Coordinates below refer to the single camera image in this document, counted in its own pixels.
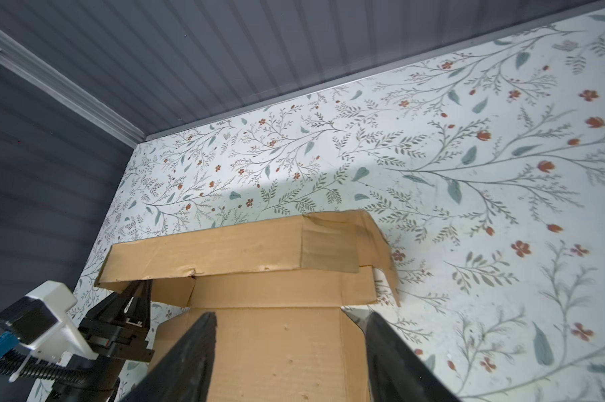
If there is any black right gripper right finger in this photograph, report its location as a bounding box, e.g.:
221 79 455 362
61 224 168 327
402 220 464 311
364 313 458 402

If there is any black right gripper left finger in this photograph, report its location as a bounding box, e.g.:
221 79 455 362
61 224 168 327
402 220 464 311
123 313 217 402

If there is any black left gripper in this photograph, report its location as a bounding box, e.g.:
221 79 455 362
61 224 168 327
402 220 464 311
47 281 154 401

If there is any brown cardboard box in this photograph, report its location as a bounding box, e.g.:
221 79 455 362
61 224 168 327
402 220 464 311
96 210 398 401

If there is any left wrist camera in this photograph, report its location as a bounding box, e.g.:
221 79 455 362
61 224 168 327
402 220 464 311
0 281 98 363

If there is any black corrugated cable conduit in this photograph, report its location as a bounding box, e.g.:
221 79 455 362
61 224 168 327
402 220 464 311
0 303 89 385

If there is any aluminium enclosure frame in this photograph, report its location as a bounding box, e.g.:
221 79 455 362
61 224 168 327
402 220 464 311
0 14 147 149

